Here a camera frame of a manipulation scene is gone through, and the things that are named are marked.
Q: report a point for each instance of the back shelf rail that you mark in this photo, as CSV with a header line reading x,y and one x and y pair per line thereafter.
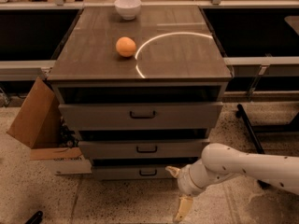
x,y
25,70

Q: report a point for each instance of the black wheeled chair base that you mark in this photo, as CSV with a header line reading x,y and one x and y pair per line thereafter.
x,y
291,127

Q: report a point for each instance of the grey drawer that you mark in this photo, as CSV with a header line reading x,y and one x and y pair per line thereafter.
x,y
141,116
132,172
142,149

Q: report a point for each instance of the black object bottom left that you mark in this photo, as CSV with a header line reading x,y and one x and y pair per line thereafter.
x,y
35,218

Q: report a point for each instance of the orange fruit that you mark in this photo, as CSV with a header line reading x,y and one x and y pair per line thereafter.
x,y
126,47

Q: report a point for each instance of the open cardboard box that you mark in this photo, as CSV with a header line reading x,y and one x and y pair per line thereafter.
x,y
37,126

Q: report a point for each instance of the white bowl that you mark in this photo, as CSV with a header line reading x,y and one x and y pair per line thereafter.
x,y
128,9

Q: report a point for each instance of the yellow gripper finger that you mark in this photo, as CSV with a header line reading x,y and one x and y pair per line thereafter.
x,y
184,207
174,171

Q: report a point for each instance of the grey drawer cabinet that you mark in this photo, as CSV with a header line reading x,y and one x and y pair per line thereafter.
x,y
176,61

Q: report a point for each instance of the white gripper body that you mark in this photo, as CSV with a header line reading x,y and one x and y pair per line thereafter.
x,y
184,181

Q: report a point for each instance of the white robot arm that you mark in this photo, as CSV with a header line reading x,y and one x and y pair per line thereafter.
x,y
219,163

